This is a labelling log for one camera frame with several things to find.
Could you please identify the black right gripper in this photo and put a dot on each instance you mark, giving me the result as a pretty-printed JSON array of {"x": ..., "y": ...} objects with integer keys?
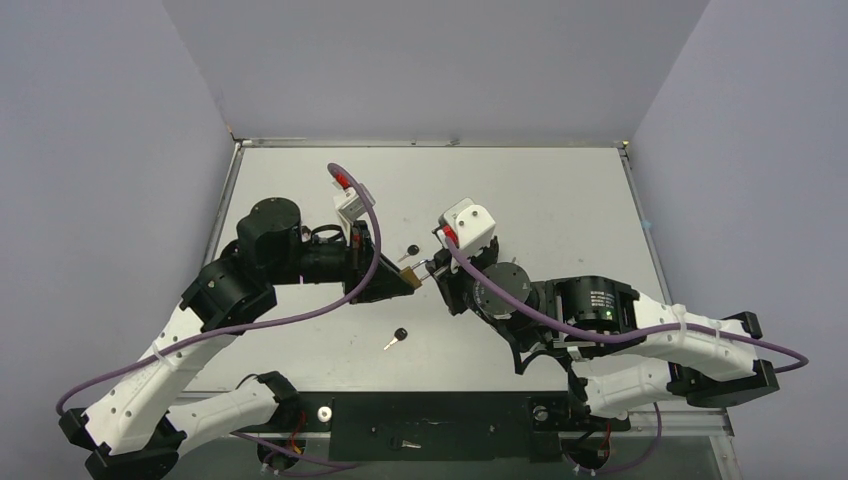
[{"x": 454, "y": 279}]

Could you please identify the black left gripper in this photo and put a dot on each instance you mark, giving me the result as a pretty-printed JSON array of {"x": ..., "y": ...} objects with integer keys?
[{"x": 361, "y": 257}]

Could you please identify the small brass padlock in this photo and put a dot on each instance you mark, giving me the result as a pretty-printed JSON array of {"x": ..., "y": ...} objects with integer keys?
[{"x": 410, "y": 277}]

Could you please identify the black-headed key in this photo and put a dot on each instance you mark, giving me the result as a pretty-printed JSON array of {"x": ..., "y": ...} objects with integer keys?
[
  {"x": 411, "y": 251},
  {"x": 399, "y": 335}
]

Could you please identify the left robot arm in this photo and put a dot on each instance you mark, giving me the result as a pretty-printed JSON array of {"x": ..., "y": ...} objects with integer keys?
[{"x": 137, "y": 431}]

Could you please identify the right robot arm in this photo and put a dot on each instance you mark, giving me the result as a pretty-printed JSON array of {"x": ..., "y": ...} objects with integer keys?
[{"x": 619, "y": 348}]

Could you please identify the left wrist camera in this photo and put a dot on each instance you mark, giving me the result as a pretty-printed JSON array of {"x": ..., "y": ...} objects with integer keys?
[{"x": 349, "y": 205}]

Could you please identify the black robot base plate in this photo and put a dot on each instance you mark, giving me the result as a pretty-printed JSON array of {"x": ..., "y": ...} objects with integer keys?
[{"x": 450, "y": 426}]

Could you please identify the key on base plate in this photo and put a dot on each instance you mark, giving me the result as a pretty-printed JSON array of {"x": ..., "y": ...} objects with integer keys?
[{"x": 397, "y": 443}]

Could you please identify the aluminium table edge rail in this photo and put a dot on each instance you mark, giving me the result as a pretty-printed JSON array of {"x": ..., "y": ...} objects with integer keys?
[{"x": 452, "y": 142}]

